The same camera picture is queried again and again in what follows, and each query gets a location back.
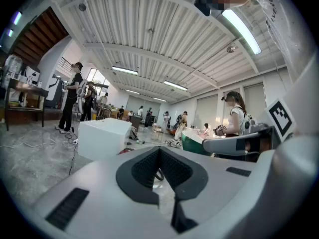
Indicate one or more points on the wooden chair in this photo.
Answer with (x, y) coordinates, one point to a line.
(157, 133)

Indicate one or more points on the long ceiling light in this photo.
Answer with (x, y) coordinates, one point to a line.
(159, 99)
(124, 70)
(175, 85)
(132, 91)
(240, 30)

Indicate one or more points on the green bathtub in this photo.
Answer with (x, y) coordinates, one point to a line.
(190, 143)

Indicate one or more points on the black head-mounted camera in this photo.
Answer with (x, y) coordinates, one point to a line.
(203, 5)

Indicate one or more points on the white bathtub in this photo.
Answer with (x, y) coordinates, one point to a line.
(102, 138)

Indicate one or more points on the red vacuum cleaner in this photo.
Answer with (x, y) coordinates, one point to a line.
(123, 151)

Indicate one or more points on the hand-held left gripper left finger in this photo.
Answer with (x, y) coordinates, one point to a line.
(124, 180)

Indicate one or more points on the person's white printed shirt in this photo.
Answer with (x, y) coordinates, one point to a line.
(281, 21)

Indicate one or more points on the dark wooden table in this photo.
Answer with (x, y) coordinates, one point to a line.
(27, 89)

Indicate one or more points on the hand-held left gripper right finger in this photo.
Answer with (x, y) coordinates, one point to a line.
(197, 183)

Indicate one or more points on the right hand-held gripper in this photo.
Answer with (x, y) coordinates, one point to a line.
(224, 144)

